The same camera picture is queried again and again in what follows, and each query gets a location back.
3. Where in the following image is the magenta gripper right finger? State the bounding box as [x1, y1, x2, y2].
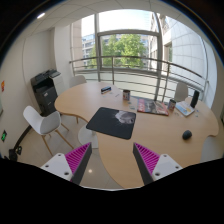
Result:
[132, 142, 184, 186]

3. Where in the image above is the black mouse pad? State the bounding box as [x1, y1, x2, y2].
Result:
[86, 107, 136, 140]

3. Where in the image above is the white chair behind table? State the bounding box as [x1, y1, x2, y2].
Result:
[69, 75, 86, 88]

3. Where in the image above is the black speaker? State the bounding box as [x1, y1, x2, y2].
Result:
[190, 90, 200, 108]

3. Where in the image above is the black computer mouse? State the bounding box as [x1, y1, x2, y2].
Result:
[182, 130, 192, 140]

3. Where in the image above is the white book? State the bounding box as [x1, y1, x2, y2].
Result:
[176, 101, 195, 117]

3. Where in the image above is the white chair with wooden legs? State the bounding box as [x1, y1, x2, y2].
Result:
[23, 106, 72, 153]

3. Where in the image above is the small black box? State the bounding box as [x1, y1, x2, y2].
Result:
[101, 86, 111, 94]

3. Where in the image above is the metal can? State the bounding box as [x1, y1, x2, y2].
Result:
[167, 99, 176, 110]

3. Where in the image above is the metal window railing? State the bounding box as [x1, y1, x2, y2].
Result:
[70, 56, 208, 102]

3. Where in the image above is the wooden table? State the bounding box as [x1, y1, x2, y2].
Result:
[55, 82, 219, 189]

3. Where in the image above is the black office printer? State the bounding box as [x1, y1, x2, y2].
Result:
[31, 69, 60, 116]

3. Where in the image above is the red magazine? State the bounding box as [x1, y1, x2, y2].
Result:
[137, 98, 169, 116]

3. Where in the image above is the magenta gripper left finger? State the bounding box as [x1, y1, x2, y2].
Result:
[40, 142, 93, 186]

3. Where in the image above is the patterned mug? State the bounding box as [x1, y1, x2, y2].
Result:
[123, 89, 130, 101]

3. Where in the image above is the white chair at right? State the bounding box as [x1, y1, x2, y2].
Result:
[174, 82, 188, 102]

